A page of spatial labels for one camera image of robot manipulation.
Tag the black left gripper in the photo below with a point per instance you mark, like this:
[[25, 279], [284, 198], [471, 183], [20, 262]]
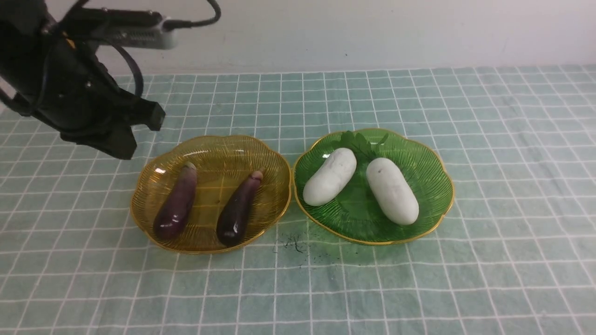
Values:
[[69, 89]]

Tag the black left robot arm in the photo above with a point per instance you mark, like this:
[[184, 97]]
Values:
[[14, 17]]

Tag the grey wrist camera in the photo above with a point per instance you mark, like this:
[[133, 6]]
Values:
[[123, 27]]

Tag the dark purple eggplant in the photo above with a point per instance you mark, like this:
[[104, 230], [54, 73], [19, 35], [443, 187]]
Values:
[[172, 218], [233, 220]]

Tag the white radish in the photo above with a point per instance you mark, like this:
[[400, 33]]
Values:
[[392, 192], [339, 167]]

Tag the amber plastic plate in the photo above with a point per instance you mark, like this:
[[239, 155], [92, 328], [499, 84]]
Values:
[[222, 164]]

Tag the green checkered tablecloth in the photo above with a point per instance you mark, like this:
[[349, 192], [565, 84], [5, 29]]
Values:
[[514, 256]]

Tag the green plastic plate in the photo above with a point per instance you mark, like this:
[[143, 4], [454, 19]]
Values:
[[355, 214]]

